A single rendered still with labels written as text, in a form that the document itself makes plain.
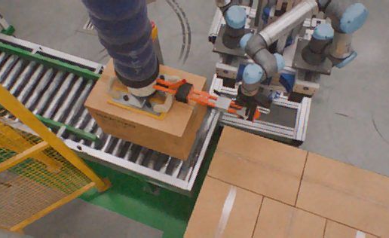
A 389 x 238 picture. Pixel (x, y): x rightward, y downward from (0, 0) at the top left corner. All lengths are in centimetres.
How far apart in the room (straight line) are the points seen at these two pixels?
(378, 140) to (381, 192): 86
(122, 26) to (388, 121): 260
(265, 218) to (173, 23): 228
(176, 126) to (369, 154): 188
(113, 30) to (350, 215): 178
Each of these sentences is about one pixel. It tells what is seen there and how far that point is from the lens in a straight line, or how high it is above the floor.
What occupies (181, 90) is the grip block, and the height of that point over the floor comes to 123.
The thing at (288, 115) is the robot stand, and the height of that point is 21.
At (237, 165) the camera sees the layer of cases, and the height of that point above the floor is 54.
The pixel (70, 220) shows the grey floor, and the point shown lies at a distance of 297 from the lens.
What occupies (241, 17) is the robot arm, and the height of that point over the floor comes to 126.
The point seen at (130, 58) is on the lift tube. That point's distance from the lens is 152.
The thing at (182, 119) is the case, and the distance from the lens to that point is 182.
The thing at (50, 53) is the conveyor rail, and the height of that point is 59.
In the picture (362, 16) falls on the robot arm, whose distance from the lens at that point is 162.
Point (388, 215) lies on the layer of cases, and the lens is 247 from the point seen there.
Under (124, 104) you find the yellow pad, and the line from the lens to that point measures 190.
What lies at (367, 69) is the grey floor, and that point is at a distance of 360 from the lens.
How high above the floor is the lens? 272
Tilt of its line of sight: 64 degrees down
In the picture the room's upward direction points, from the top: 6 degrees counter-clockwise
